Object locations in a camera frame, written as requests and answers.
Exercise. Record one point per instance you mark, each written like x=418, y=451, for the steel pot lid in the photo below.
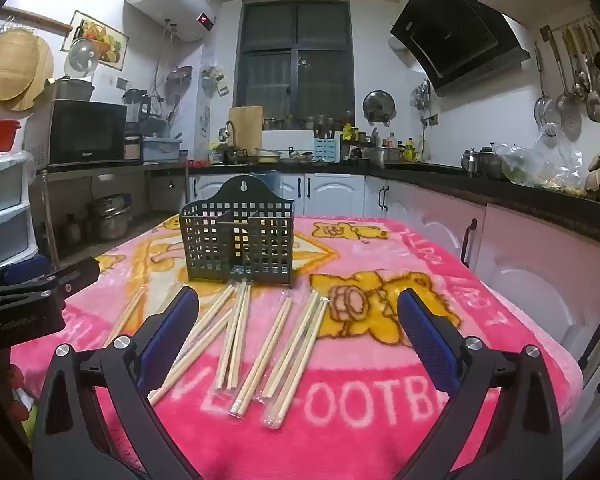
x=379, y=107

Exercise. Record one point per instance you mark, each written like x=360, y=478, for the kitchen shelf rack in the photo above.
x=130, y=170

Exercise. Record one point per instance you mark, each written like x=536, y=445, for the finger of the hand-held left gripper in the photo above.
x=27, y=269
x=80, y=272

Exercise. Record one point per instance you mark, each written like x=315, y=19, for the fruit wall poster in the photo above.
x=102, y=40

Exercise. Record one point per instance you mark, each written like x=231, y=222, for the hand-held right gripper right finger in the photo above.
x=430, y=342

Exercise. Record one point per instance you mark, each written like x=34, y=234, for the black blender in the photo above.
x=136, y=110

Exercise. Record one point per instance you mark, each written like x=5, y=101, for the bunch of chopsticks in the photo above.
x=235, y=340

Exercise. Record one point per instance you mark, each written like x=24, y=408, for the hanging frying pan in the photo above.
x=180, y=77

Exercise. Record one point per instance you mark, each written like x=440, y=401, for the metal sink faucet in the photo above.
x=230, y=132

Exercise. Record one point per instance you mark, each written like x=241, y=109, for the black microwave oven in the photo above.
x=80, y=132

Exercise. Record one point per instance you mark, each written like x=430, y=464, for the glass pot lid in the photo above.
x=80, y=57

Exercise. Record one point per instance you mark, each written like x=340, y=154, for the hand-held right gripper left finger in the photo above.
x=167, y=332

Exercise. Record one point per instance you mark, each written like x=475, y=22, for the steel stockpot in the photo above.
x=382, y=157

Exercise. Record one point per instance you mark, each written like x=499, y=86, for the black range hood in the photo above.
x=455, y=30

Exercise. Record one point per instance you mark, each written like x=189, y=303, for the dark framed window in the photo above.
x=295, y=65

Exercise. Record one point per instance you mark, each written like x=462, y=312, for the grey cooking pot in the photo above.
x=70, y=90

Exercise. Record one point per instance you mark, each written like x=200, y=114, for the light blue plastic container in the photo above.
x=160, y=150

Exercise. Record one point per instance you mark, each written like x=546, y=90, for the wooden cutting board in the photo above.
x=246, y=130

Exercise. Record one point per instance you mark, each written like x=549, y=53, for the blue knife block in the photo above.
x=327, y=150

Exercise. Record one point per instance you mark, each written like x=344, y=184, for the steel kettle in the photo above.
x=470, y=162

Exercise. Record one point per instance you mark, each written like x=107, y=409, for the plastic drawer unit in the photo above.
x=2, y=200

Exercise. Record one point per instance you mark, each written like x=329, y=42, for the clear plastic bag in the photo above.
x=535, y=165

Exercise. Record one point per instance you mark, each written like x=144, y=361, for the yellow oil bottle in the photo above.
x=410, y=152

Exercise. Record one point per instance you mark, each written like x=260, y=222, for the pink printed blanket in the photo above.
x=360, y=440

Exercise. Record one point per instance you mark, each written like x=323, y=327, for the dark green plastic utensil basket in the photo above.
x=220, y=255

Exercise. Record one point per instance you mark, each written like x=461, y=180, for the stack of steel pots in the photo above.
x=110, y=220

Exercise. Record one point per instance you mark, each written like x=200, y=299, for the row of hanging kitchen utensils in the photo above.
x=572, y=105

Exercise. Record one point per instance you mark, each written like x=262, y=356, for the round woven bamboo tray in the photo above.
x=15, y=67

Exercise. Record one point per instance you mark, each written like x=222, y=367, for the steel canister pot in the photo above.
x=490, y=165

